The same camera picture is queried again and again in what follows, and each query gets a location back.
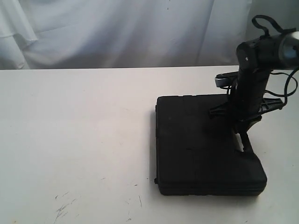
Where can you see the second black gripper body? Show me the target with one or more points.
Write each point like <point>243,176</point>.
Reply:
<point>245,99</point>

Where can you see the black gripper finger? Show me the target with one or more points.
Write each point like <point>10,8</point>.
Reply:
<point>242,128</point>

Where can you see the black plastic tool case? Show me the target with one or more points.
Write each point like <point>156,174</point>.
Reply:
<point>199,155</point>

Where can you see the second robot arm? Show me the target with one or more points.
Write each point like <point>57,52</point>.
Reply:
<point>278,52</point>

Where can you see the white backdrop curtain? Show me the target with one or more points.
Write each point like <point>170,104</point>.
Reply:
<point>73,34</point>

